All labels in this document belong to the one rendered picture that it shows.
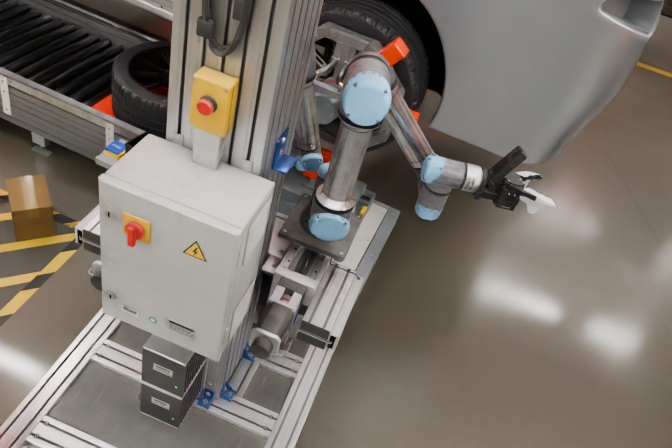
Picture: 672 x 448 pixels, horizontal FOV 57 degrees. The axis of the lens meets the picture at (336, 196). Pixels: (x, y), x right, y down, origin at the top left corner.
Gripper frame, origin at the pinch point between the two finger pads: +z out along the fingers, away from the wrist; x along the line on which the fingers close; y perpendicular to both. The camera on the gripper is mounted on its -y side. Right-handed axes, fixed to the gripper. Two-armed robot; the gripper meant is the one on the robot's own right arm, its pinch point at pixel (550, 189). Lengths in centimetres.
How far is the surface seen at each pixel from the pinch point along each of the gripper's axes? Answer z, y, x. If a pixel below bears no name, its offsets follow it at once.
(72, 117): -175, 77, -115
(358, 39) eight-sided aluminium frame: -55, 0, -89
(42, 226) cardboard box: -170, 109, -71
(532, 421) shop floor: 52, 121, -27
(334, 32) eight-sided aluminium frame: -65, 0, -91
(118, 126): -151, 71, -107
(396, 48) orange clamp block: -40, -2, -83
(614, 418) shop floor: 92, 120, -36
